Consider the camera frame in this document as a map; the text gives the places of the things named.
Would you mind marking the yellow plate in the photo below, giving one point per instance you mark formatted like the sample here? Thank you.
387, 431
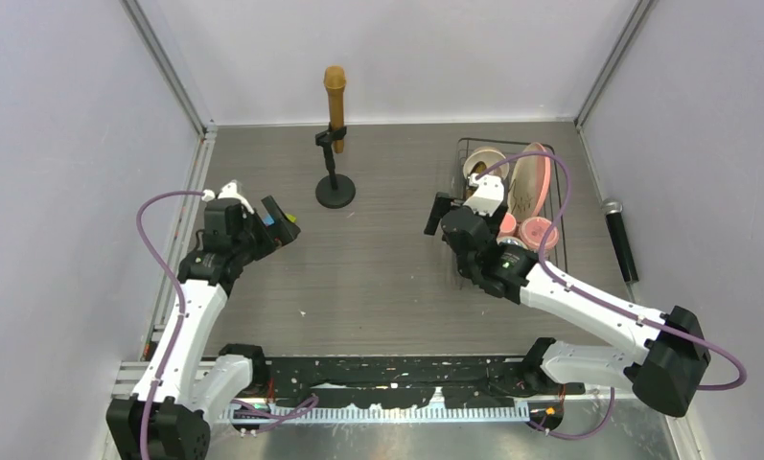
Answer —
476, 170

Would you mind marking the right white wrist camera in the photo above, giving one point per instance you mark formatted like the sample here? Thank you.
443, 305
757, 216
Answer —
487, 196

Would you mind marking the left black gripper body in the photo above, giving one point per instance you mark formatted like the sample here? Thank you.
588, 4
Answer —
256, 241

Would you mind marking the large pink cream plate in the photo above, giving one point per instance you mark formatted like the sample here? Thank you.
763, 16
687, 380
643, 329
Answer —
529, 186

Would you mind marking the plain pink mug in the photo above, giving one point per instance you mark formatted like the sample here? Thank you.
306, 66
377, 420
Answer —
508, 227

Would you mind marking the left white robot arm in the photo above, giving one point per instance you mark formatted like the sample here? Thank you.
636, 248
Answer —
170, 413

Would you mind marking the brown microphone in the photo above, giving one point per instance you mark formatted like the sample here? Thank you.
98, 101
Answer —
335, 82

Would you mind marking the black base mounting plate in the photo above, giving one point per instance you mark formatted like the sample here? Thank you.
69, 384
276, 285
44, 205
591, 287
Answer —
399, 382

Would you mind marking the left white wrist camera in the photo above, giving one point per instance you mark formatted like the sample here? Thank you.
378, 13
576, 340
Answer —
232, 189

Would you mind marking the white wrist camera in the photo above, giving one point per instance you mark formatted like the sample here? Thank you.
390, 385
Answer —
232, 189
487, 196

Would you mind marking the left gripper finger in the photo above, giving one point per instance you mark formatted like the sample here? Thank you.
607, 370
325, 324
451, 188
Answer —
273, 208
285, 232

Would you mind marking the black handheld microphone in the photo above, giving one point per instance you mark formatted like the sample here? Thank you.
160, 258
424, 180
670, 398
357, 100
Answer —
613, 214

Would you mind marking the aluminium frame rail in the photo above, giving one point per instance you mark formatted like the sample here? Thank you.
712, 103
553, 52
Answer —
180, 237

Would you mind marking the pink patterned mug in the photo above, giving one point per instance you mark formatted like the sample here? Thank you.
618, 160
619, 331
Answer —
532, 230

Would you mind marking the white ceramic bowl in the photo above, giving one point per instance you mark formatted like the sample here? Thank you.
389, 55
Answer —
489, 155

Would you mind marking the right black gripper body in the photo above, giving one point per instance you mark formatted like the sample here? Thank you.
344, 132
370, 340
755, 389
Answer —
464, 267

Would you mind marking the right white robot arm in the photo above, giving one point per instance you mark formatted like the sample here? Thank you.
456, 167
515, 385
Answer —
644, 350

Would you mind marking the colourful toy block stack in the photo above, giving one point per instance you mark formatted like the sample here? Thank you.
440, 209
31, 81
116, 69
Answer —
269, 220

